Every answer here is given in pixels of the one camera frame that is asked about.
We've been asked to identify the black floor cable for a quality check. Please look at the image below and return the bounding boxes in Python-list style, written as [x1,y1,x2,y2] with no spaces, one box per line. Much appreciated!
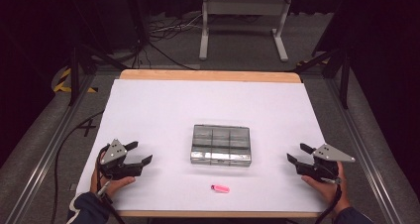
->
[51,110,105,224]

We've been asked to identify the clear plastic compartment box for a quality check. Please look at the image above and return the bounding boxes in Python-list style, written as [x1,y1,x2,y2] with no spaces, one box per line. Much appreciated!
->
[189,124,253,168]

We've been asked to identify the person's left hand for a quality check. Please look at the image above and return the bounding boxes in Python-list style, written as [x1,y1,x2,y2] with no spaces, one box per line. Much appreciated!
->
[89,164,137,198]

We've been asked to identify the hand-held gripper black cable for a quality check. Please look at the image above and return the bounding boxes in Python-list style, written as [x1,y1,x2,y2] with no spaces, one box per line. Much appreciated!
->
[95,144,127,224]
[315,180,343,224]

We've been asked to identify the bundle of floor cables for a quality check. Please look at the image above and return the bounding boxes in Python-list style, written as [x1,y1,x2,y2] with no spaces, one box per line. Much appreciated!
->
[147,14,204,42]

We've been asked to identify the right hand-held gripper black cable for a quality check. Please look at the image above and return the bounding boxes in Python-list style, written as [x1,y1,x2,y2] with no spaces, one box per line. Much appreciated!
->
[315,180,343,224]

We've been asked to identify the person's right hand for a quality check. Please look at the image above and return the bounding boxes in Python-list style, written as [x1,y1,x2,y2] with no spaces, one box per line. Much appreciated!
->
[300,161,352,215]

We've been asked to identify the small pink flash drive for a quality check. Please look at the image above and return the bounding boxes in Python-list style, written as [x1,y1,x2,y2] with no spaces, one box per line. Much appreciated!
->
[210,183,231,194]

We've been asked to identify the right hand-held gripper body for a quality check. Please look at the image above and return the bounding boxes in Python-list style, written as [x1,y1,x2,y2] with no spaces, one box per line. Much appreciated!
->
[295,143,357,185]

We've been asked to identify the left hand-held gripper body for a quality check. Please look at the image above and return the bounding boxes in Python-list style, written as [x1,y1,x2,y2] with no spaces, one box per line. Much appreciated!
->
[97,138,145,181]

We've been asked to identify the aluminium floor rail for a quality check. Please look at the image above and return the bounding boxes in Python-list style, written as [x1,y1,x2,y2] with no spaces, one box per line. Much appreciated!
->
[325,78,402,224]
[4,73,97,224]

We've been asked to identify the white metal stand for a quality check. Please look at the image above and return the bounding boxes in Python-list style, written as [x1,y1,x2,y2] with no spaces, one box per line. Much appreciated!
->
[198,0,294,62]

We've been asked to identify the black metal frame stand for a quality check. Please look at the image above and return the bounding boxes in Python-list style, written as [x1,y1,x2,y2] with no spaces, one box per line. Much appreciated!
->
[67,45,128,107]
[296,49,352,110]

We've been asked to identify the left hand-held gripper black cable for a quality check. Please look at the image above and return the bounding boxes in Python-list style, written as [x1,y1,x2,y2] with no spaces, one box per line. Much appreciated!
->
[95,144,127,224]

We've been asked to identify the white paper sheet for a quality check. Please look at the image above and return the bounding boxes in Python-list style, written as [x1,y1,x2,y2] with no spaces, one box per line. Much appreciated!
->
[75,78,331,213]

